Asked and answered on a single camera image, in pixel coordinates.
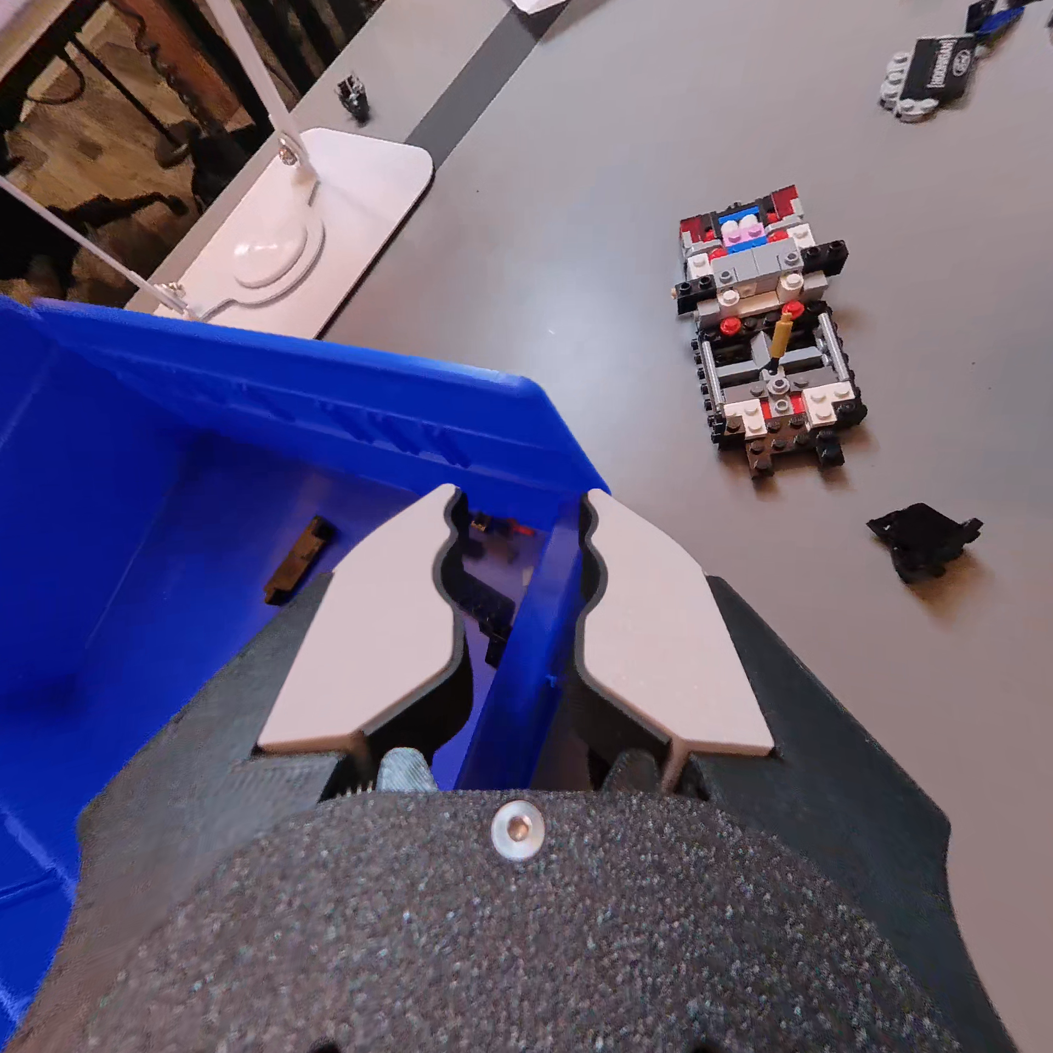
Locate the small black angled brick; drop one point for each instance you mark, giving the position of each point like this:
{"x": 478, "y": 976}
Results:
{"x": 494, "y": 622}

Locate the black brick axle assembly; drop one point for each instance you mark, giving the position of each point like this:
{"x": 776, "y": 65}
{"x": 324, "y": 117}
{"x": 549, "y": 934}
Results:
{"x": 925, "y": 74}

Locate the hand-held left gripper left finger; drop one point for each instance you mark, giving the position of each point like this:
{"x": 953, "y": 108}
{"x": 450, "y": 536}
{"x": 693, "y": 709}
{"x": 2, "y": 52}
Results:
{"x": 371, "y": 650}

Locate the large blue plastic bin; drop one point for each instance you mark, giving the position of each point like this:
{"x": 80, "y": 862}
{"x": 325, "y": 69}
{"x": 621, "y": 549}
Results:
{"x": 165, "y": 494}

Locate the brick car model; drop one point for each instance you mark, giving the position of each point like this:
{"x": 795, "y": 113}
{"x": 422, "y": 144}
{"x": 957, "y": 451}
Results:
{"x": 765, "y": 321}

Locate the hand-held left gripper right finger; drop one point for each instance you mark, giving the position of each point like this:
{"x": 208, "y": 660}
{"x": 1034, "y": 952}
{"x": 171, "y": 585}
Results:
{"x": 675, "y": 658}

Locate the small black brick piece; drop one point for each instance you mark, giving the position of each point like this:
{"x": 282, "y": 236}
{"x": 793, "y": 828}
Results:
{"x": 351, "y": 96}

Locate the white book stand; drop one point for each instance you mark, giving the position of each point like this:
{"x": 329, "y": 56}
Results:
{"x": 313, "y": 231}

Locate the small blue brick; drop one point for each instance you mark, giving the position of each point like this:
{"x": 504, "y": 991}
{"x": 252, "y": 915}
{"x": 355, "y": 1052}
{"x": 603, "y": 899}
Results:
{"x": 992, "y": 20}

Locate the long black brick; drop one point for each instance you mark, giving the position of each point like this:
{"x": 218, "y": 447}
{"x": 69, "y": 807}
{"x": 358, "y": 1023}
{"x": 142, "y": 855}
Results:
{"x": 300, "y": 560}

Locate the black mudguard brick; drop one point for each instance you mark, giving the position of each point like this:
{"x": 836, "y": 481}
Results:
{"x": 922, "y": 540}

